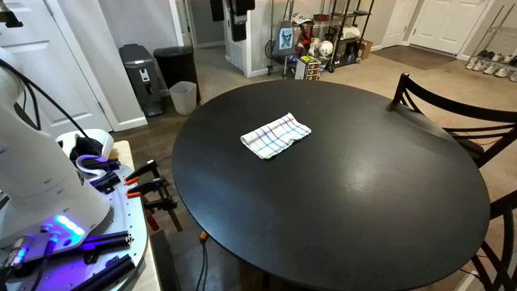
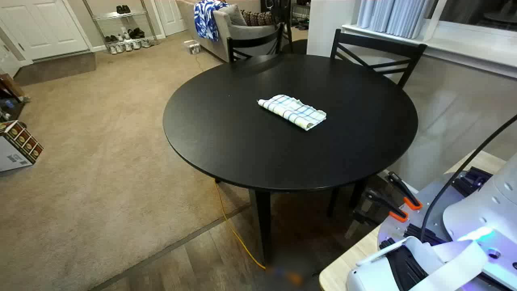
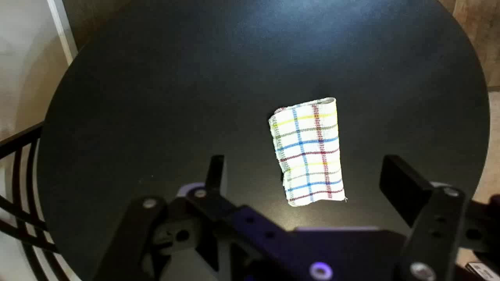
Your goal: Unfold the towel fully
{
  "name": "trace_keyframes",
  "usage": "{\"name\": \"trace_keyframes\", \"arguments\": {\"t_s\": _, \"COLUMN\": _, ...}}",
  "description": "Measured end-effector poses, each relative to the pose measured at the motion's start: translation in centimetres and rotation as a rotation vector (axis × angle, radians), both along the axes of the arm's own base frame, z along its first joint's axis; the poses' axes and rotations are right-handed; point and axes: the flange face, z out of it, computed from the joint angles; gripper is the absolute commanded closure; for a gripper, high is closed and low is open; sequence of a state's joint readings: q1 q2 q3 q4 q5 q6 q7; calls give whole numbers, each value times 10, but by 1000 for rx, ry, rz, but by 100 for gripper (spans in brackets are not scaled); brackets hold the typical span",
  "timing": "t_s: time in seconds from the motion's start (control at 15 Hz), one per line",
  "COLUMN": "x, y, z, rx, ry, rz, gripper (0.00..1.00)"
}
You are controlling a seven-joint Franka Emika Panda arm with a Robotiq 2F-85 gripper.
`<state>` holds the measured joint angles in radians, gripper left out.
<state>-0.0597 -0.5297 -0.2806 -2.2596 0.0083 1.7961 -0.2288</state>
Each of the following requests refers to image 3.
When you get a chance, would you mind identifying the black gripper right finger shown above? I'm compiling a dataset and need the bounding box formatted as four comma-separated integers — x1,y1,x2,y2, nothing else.
379,154,432,226

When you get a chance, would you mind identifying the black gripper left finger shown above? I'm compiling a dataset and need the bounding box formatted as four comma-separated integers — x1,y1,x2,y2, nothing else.
204,154,225,192

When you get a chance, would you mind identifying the white plaid kitchen towel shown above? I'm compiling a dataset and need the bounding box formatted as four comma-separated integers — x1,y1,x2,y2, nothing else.
267,96,346,207

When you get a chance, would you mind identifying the round black table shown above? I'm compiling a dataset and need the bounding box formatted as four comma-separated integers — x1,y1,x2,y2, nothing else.
37,0,489,277

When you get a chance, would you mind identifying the black wooden chair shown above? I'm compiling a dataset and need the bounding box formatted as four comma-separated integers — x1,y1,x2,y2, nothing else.
0,123,70,281

